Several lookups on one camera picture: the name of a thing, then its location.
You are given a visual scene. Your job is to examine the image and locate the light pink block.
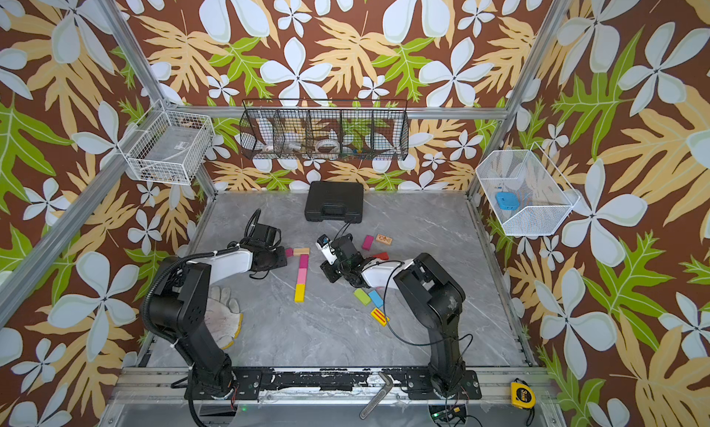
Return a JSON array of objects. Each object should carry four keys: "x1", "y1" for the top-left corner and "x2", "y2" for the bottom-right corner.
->
[{"x1": 297, "y1": 268, "x2": 308, "y2": 286}]

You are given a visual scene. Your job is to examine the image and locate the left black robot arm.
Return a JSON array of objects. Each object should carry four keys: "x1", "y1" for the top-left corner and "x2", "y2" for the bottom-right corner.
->
[{"x1": 141, "y1": 215, "x2": 288, "y2": 399}]

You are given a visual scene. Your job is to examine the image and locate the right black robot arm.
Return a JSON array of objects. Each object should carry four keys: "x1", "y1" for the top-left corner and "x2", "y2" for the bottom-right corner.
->
[{"x1": 316, "y1": 234, "x2": 466, "y2": 397}]

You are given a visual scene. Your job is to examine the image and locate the green block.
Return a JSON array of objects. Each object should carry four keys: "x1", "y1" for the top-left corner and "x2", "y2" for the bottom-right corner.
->
[{"x1": 353, "y1": 288, "x2": 372, "y2": 306}]

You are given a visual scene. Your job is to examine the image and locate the magenta block top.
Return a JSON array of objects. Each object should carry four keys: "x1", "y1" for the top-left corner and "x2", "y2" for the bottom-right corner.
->
[{"x1": 362, "y1": 235, "x2": 375, "y2": 251}]

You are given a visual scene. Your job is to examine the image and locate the monkey picture wood block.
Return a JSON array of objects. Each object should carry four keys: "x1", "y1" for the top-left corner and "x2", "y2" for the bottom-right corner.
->
[{"x1": 375, "y1": 235, "x2": 393, "y2": 246}]

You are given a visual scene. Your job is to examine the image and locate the blue block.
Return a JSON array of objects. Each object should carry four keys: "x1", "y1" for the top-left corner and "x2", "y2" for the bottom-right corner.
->
[{"x1": 368, "y1": 290, "x2": 384, "y2": 309}]

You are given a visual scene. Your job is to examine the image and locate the yellow red striped block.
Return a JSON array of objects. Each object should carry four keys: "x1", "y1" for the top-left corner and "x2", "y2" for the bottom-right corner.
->
[{"x1": 371, "y1": 308, "x2": 389, "y2": 326}]

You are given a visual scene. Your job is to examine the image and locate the black plastic tool case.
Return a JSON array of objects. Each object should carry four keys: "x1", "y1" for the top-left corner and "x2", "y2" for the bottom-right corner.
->
[{"x1": 304, "y1": 181, "x2": 364, "y2": 223}]

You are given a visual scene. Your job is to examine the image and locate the blue object in basket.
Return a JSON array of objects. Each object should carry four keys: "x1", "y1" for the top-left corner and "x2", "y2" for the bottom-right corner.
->
[{"x1": 495, "y1": 191, "x2": 521, "y2": 212}]

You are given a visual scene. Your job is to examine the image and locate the white mesh basket right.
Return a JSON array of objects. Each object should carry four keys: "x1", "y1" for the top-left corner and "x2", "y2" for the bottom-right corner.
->
[{"x1": 476, "y1": 144, "x2": 581, "y2": 238}]

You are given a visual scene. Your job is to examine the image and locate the yellow tape measure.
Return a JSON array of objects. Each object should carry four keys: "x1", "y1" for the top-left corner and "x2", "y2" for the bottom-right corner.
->
[{"x1": 510, "y1": 378, "x2": 536, "y2": 410}]

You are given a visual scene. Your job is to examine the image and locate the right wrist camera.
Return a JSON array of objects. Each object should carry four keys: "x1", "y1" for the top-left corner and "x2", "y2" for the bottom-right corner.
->
[{"x1": 316, "y1": 235, "x2": 337, "y2": 265}]

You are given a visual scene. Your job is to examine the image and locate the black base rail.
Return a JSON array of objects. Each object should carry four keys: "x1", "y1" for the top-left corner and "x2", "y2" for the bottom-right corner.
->
[{"x1": 185, "y1": 365, "x2": 484, "y2": 401}]

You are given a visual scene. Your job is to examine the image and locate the black wire basket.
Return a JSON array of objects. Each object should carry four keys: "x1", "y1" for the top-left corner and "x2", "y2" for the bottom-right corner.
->
[{"x1": 237, "y1": 99, "x2": 410, "y2": 161}]

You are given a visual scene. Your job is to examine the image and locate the grey metal bracket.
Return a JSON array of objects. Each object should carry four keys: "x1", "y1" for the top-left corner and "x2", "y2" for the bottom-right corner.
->
[{"x1": 359, "y1": 371, "x2": 394, "y2": 421}]

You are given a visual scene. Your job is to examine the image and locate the white wire basket left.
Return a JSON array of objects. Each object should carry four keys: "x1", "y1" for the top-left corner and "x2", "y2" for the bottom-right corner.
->
[{"x1": 121, "y1": 101, "x2": 214, "y2": 186}]

